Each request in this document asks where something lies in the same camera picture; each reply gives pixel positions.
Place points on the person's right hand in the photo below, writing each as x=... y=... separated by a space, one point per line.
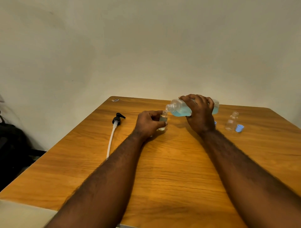
x=201 y=115

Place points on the person's left hand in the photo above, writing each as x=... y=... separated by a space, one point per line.
x=146 y=124

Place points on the person's right thumb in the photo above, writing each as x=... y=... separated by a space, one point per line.
x=187 y=103

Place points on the person's left thumb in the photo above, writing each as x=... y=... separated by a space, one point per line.
x=160 y=125

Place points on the large clear bottle blue liquid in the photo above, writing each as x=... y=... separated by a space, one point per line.
x=180 y=109

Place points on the small clear bottle with liquid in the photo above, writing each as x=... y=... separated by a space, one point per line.
x=164 y=116

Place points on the person's left forearm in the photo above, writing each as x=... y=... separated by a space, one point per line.
x=105 y=185

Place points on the person's right forearm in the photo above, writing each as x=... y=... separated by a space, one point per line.
x=249 y=183

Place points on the black pump head white tube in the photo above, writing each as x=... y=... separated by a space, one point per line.
x=116 y=121

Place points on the small empty clear bottle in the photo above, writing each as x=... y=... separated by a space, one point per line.
x=231 y=122

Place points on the black bag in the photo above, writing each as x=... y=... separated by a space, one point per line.
x=14 y=150

